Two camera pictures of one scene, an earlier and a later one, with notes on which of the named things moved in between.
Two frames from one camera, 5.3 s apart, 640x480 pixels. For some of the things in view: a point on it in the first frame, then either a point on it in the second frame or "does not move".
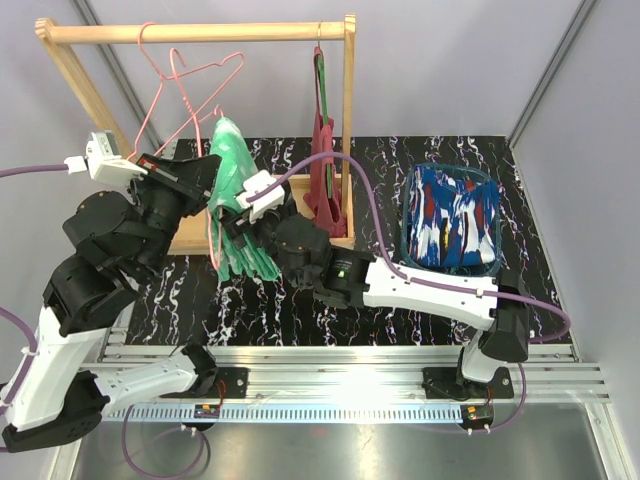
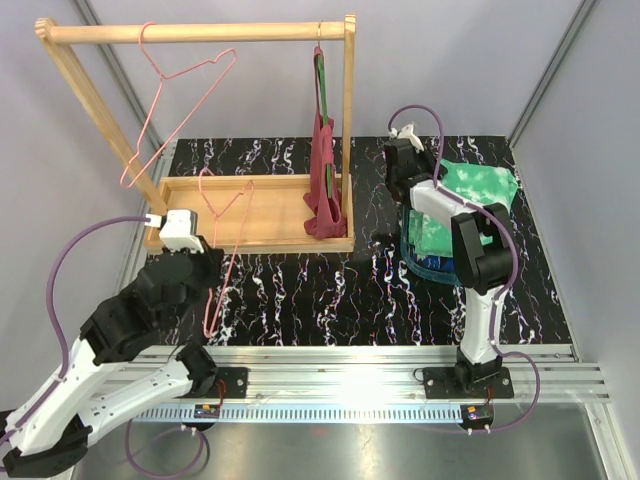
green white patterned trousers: (237, 167) -> (476, 184)
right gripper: (238, 228) -> (427, 159)
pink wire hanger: (216, 259) -> (216, 214)
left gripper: (191, 180) -> (212, 259)
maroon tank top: (328, 213) does not move
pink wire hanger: (163, 78) -> (180, 95)
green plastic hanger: (323, 103) does not move
